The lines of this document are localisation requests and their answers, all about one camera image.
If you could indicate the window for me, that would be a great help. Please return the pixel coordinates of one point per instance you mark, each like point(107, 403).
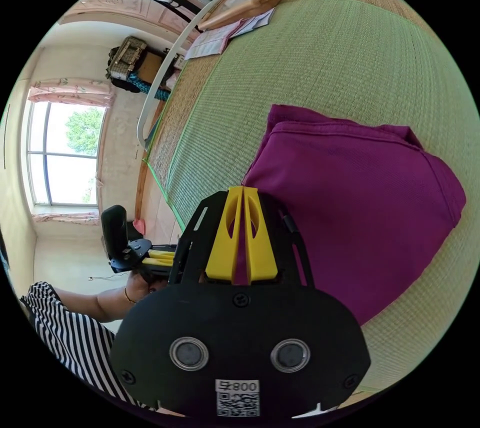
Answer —
point(63, 154)

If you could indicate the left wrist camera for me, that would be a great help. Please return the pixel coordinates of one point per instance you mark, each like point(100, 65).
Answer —
point(114, 229)

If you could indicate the pink flowered curtain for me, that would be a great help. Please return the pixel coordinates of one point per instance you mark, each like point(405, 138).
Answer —
point(71, 90)
point(65, 217)

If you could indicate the woven basket bag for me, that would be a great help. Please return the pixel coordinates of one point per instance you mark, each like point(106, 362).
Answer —
point(127, 56)

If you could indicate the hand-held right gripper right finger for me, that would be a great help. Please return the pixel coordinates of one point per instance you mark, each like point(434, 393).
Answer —
point(260, 251)

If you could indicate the person's left hand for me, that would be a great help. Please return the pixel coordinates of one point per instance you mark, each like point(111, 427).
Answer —
point(144, 287)

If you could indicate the person's left forearm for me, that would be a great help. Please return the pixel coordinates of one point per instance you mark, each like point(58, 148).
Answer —
point(107, 304)

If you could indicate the person's body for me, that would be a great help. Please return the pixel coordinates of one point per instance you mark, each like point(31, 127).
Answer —
point(75, 338)

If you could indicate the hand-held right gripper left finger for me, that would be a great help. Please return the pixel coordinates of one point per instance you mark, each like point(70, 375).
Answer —
point(221, 248)

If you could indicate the brown carton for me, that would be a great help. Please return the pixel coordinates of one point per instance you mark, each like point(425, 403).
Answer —
point(150, 66)

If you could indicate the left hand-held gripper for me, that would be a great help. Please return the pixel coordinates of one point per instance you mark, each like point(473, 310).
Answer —
point(125, 261)

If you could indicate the pink door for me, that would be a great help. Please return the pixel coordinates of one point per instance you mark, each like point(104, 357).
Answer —
point(123, 4)

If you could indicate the pink and white papers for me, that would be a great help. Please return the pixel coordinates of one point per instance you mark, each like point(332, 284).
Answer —
point(221, 36)

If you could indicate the bed with green woven mat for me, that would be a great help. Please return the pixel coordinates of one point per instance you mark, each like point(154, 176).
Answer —
point(318, 60)

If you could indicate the white curved bar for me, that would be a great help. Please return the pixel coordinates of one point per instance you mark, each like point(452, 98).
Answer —
point(165, 71)

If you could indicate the purple red t-shirt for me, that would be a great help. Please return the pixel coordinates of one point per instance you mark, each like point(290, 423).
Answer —
point(348, 203)

